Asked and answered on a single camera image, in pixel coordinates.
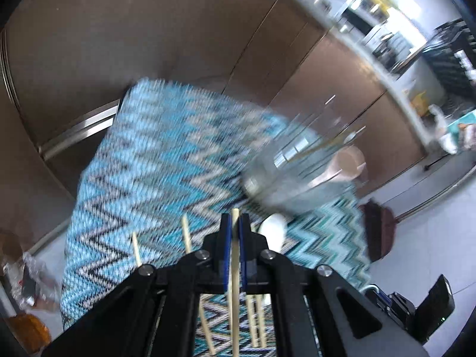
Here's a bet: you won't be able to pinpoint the clear glass jar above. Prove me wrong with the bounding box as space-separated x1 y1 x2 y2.
241 113 369 214

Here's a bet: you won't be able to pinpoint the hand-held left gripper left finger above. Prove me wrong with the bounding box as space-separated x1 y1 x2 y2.
45 214 233 357

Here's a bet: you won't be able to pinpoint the orange plastic bag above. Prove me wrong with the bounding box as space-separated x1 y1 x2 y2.
7 313 52 355

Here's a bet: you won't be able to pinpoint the brown ceramic spoon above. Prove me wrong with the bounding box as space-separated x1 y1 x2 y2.
309 145 367 190

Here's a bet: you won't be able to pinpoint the brown kitchen base cabinets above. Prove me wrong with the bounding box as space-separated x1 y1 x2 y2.
0 0 428 209

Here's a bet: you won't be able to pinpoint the blue zigzag woven mat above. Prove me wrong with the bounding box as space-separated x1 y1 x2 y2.
59 78 372 357

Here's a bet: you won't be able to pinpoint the white kitchen countertop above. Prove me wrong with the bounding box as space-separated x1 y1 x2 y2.
256 0 458 157

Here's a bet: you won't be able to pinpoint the crumpled clear plastic bag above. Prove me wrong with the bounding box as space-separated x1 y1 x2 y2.
2 251 62 311

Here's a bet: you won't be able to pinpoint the black dish rack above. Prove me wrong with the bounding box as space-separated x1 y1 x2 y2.
424 18 476 97

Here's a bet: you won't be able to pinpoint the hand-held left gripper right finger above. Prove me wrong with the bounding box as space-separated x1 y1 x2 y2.
240 213 428 357

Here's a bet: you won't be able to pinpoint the white ceramic spoon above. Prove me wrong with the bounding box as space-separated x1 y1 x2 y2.
258 214 288 253

